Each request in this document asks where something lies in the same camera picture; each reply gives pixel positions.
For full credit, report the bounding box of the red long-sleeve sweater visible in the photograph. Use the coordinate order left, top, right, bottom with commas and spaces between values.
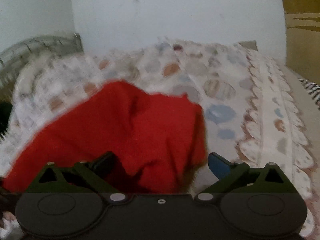
3, 81, 207, 193

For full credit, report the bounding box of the patterned circle duvet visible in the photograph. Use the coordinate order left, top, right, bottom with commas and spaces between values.
1, 40, 319, 239

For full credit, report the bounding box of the black white striped sheet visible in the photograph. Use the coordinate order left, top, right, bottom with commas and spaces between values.
299, 78, 320, 109

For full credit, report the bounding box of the metal bed headboard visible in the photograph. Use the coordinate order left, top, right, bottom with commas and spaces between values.
1, 33, 83, 88

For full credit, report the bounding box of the wooden plywood board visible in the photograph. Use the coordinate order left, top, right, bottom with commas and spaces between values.
282, 0, 319, 83

